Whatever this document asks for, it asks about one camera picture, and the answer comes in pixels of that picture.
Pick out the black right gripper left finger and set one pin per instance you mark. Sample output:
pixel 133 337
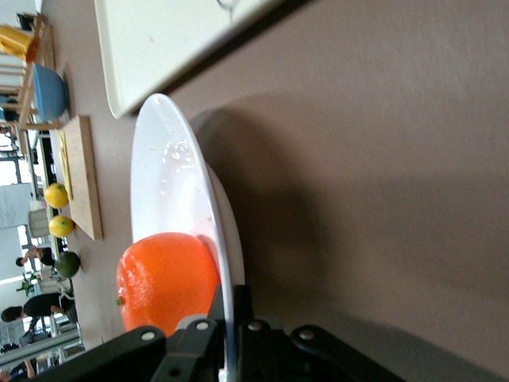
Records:
pixel 191 350

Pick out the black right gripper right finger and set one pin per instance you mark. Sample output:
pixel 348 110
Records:
pixel 270 354

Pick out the orange fruit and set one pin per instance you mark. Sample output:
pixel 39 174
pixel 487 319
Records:
pixel 167 278

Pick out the white round plate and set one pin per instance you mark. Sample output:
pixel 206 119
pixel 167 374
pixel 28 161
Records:
pixel 171 191

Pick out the dark green avocado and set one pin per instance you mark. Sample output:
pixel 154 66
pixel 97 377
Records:
pixel 67 264

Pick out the yellow lemon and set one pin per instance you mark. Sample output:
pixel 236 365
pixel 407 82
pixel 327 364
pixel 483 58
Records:
pixel 61 226
pixel 56 195

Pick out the wooden cutting board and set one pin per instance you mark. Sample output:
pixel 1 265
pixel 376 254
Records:
pixel 84 179

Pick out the yellow plastic knife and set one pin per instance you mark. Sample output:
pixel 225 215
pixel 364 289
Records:
pixel 68 175

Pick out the brown table cover sheet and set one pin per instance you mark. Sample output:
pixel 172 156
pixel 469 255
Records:
pixel 358 159

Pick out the yellow plastic fork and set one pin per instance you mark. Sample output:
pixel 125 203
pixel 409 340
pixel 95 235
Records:
pixel 60 143

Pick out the blue bowl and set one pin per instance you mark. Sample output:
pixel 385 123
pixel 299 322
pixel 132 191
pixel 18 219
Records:
pixel 49 93

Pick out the cream bear print tray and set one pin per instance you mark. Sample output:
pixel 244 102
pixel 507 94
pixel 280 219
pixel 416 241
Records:
pixel 159 47

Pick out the wooden peg rack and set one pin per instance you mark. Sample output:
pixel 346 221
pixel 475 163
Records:
pixel 43 44

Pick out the yellow mug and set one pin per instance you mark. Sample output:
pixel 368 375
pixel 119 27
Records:
pixel 14 41

